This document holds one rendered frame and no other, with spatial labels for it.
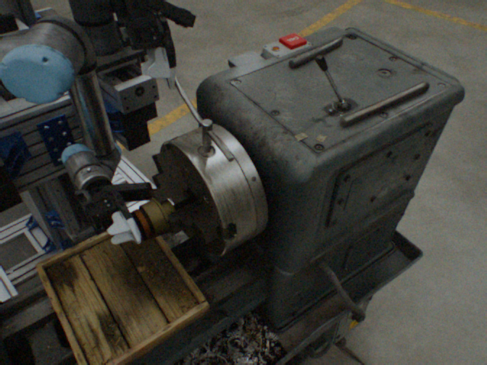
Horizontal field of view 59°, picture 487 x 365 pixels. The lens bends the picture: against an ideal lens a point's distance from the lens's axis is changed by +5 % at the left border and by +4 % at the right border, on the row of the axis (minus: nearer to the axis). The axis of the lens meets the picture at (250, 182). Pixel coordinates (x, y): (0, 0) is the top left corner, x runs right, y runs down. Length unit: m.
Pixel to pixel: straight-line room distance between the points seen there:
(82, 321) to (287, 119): 0.69
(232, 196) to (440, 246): 1.77
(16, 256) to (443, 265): 2.07
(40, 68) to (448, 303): 2.00
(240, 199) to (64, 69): 0.45
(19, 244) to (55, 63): 1.43
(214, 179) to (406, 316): 1.51
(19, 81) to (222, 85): 0.45
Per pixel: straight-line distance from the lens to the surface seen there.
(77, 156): 1.17
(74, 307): 1.17
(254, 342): 1.41
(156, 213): 0.98
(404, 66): 1.28
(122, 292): 1.16
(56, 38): 1.01
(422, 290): 2.34
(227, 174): 0.92
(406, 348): 2.16
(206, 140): 0.91
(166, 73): 0.94
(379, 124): 1.04
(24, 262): 2.17
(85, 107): 1.18
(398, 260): 1.70
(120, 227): 0.99
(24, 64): 0.96
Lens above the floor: 1.86
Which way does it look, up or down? 46 degrees down
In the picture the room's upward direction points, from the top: 2 degrees clockwise
